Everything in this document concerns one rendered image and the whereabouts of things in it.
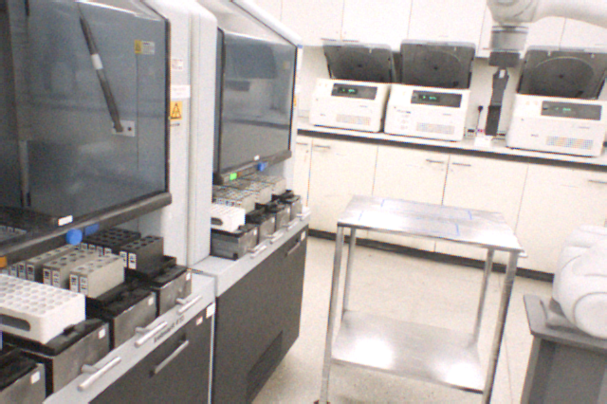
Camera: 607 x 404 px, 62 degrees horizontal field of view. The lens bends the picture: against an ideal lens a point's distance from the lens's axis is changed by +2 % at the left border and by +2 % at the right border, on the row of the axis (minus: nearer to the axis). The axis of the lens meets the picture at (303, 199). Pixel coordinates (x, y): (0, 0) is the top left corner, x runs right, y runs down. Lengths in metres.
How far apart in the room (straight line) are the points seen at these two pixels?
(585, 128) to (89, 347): 3.26
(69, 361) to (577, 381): 1.25
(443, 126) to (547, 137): 0.66
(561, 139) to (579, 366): 2.33
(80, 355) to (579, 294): 1.04
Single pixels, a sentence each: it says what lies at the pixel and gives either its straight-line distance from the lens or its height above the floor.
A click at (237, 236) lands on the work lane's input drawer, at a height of 0.81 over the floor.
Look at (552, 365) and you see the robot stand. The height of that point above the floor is 0.60.
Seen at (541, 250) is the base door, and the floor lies 0.23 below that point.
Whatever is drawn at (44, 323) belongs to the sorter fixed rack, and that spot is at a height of 0.85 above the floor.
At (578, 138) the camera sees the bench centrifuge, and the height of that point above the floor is 1.02.
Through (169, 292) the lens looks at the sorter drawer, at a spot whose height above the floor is 0.78.
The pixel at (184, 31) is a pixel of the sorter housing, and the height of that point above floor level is 1.38.
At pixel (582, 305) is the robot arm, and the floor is 0.87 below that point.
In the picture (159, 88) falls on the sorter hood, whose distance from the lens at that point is 1.22.
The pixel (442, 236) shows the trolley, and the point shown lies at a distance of 1.72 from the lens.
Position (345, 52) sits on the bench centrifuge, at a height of 1.47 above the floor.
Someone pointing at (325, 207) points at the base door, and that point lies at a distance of 3.93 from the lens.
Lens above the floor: 1.32
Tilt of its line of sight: 15 degrees down
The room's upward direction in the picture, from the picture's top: 5 degrees clockwise
